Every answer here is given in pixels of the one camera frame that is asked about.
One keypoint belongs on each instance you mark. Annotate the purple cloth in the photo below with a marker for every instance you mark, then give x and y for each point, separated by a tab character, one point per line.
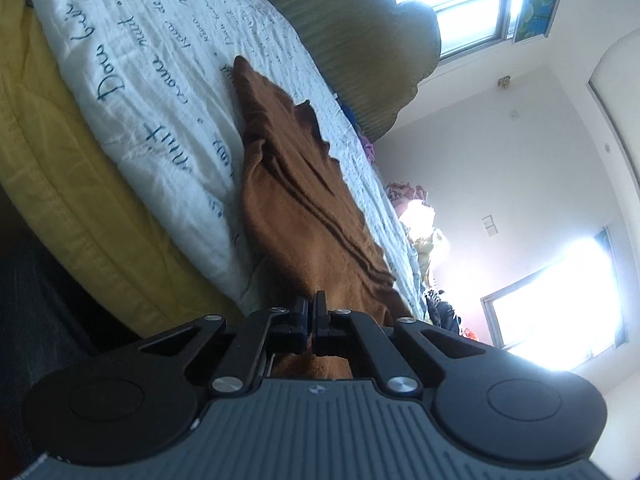
369	149

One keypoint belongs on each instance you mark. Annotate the white light switch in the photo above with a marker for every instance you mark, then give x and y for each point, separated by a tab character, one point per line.
490	225

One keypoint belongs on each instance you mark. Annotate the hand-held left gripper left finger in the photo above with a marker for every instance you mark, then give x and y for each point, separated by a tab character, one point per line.
297	327

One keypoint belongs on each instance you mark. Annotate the brown knit sweater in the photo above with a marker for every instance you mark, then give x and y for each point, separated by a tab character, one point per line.
310	210

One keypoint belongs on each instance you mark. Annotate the white script-printed blanket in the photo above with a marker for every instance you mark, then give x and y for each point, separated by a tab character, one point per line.
150	60

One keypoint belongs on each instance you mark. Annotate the dark clothes pile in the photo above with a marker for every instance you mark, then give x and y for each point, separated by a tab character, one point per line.
442	310

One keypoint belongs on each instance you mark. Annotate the small bright window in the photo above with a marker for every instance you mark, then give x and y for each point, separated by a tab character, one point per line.
550	310

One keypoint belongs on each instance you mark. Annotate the green upholstered headboard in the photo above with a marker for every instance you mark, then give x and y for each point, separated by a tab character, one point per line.
360	35

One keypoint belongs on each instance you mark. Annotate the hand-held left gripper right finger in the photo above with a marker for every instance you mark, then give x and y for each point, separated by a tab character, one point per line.
320	330

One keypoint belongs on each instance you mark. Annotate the yellow green cloth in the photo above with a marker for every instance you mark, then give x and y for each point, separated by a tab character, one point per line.
432	255

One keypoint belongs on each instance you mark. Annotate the pink cloth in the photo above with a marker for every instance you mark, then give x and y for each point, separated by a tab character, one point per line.
405	195

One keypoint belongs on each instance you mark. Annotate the large bright window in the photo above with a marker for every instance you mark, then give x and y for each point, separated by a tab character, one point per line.
460	0

